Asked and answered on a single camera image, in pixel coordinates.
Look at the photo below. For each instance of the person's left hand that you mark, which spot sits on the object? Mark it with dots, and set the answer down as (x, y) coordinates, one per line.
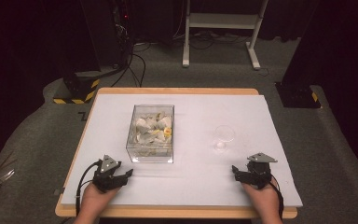
(93, 200)

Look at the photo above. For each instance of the clear plastic box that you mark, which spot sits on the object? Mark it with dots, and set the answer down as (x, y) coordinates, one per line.
(150, 157)

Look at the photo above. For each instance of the black stand with striped base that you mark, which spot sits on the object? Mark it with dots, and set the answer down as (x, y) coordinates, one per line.
(77, 88)

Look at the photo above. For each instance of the white metal desk frame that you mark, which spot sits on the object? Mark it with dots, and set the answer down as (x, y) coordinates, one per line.
(223, 21)

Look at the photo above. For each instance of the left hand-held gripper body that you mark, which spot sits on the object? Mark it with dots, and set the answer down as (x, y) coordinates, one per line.
(105, 179)

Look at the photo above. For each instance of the black stand base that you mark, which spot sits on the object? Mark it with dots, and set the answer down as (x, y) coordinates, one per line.
(296, 95)

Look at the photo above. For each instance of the clear glass cup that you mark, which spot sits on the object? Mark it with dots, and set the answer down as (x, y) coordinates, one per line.
(224, 134)

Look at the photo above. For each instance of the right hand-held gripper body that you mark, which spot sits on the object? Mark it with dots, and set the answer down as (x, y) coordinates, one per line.
(259, 174)

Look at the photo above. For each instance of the white table mat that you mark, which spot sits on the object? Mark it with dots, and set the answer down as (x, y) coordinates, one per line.
(199, 183)

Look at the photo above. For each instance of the person's right hand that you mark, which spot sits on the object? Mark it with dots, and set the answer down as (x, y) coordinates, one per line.
(265, 202)

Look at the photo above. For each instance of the dark equipment rack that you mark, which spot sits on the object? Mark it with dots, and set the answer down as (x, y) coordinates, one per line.
(105, 31)

